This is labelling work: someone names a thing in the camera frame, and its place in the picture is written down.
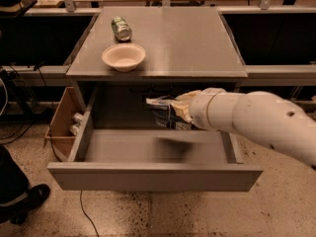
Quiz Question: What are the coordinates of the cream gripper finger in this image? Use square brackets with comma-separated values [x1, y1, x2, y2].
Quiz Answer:
[172, 103, 193, 122]
[175, 90, 199, 105]

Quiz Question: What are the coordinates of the blue chip bag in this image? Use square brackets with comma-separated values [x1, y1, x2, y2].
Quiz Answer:
[146, 96, 192, 130]

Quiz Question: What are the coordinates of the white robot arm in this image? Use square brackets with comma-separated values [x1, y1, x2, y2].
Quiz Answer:
[171, 88, 316, 168]

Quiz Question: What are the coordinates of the grey open top drawer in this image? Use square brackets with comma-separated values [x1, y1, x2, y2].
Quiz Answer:
[47, 86, 262, 192]

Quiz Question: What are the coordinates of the grey cabinet table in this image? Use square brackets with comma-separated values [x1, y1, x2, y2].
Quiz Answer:
[65, 5, 249, 114]

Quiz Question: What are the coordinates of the white paper bowl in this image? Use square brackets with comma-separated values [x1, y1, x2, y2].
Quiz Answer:
[102, 43, 146, 72]

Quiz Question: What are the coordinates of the green soda can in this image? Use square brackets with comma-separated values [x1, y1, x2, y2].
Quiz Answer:
[112, 16, 132, 41]

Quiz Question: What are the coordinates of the white can in box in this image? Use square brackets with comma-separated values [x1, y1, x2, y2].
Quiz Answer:
[69, 123, 80, 136]
[72, 113, 83, 123]

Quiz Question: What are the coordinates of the brown cardboard box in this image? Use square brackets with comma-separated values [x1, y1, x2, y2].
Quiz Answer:
[45, 87, 83, 161]

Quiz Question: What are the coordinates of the black equipment stand left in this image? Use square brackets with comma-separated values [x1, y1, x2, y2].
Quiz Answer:
[0, 67, 42, 120]

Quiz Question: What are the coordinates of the black shoe and leg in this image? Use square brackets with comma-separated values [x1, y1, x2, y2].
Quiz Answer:
[0, 145, 50, 224]

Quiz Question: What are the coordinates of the black floor cable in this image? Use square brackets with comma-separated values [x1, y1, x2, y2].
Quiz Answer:
[78, 191, 101, 237]

